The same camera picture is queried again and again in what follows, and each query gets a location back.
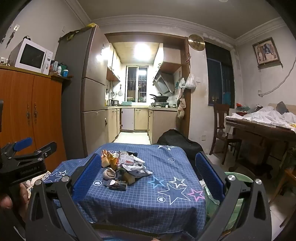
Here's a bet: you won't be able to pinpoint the green plastic bin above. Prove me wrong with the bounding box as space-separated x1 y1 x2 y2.
200 171 255 234

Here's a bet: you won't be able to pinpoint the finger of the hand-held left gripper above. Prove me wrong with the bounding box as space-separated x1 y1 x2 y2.
6 141 57 163
0 137 33 160

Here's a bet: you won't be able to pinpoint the black wok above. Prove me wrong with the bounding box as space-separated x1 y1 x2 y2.
149 93 169 102

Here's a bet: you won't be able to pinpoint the white microwave oven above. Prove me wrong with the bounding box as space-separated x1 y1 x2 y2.
8 38 53 76

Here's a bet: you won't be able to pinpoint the kitchen window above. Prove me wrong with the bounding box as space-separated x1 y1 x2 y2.
127 65 148 102

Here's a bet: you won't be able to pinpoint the black printed box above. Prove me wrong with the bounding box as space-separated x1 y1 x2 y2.
109 179 128 191

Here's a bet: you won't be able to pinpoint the framed wall picture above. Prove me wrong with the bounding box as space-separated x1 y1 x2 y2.
252 37 283 69

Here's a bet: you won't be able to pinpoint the white cable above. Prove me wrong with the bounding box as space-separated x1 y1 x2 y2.
258 54 296 96

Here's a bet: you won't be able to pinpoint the beige hanging bag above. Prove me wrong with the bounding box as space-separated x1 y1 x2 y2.
177 88 186 120

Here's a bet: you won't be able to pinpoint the beige sock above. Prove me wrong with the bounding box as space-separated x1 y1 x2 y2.
102 168 117 181

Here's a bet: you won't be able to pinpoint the white hanging plastic bag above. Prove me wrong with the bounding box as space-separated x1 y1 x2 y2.
185 73 197 90

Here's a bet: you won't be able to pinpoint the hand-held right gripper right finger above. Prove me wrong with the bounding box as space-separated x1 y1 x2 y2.
195 152 272 241

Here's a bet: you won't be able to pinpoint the yellow green bag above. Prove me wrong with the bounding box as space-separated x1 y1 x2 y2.
58 23 96 42

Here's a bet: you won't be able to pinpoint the small brown carton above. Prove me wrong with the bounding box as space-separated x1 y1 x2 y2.
122 173 136 185

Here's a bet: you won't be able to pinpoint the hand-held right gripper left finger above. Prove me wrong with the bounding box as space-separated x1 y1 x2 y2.
25 153 102 241

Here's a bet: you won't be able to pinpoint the tan paper piece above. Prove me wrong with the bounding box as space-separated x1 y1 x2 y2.
101 149 111 167

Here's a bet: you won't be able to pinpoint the black cloth cover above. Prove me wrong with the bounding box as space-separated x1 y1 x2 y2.
157 129 204 160

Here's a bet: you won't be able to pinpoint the round gold wall clock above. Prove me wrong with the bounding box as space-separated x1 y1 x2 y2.
188 34 206 51

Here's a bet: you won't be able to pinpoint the white printed plastic wrapper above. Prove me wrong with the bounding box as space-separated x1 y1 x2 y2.
117 151 137 167

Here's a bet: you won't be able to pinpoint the steel range hood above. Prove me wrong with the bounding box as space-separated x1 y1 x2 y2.
153 70 175 94

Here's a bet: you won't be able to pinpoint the person's left hand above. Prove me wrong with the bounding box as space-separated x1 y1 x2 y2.
0 183 31 219

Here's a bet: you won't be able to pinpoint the white cloth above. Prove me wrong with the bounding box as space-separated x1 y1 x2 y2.
228 105 296 129

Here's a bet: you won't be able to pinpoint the dark wooden dining table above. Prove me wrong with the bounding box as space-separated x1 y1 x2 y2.
225 117 296 179

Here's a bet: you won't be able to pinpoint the blue star-print tablecloth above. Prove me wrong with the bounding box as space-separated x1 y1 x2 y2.
44 142 207 238

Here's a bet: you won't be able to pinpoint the dark wooden chair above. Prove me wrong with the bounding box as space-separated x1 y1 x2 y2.
209 103 242 165

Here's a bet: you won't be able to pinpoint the dark grey cloth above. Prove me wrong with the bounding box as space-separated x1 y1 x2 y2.
276 101 289 114

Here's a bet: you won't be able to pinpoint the beige kitchen base cabinets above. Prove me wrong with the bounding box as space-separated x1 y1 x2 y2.
107 107 181 144

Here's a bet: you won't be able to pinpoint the orange wooden cabinet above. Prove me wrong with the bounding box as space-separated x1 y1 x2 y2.
0 65 71 163

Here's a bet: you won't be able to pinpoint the grey refrigerator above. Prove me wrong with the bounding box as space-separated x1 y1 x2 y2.
54 25 110 158

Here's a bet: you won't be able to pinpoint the dark barred window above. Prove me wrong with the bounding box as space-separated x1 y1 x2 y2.
205 42 235 108

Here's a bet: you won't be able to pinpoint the white patterned paper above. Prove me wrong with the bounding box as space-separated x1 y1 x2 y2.
25 171 52 192

